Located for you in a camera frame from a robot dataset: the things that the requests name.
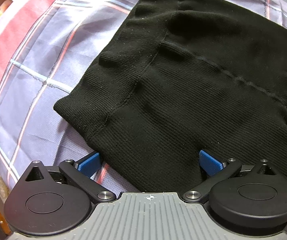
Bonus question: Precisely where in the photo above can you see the plaid purple bed sheet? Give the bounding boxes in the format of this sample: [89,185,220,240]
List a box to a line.
[0,0,287,188]

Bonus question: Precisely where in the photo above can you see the black knit pants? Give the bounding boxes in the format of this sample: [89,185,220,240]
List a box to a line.
[54,0,287,192]

